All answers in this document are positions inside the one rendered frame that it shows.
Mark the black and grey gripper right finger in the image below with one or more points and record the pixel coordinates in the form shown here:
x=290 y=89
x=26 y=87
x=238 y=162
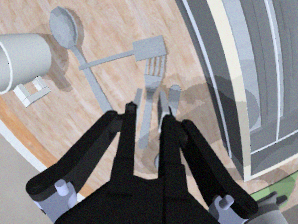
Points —
x=233 y=205

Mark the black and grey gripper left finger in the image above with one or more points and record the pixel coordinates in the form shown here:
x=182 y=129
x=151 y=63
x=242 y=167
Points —
x=55 y=189

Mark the white mug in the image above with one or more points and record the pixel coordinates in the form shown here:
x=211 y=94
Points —
x=29 y=59

